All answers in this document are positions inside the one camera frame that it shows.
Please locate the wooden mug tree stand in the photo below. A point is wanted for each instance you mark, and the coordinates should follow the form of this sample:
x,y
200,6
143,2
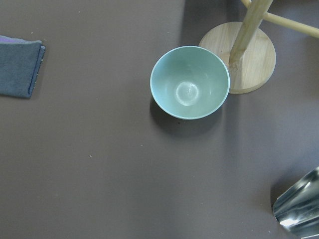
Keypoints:
x,y
246,50

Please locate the light green bowl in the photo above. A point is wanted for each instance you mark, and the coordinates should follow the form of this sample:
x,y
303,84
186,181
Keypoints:
x,y
189,82

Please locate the shiny metal scoop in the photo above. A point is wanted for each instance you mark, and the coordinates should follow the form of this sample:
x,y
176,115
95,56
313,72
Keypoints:
x,y
297,209

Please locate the folded dark grey cloth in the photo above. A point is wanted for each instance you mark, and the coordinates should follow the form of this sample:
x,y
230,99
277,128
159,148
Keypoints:
x,y
20,61

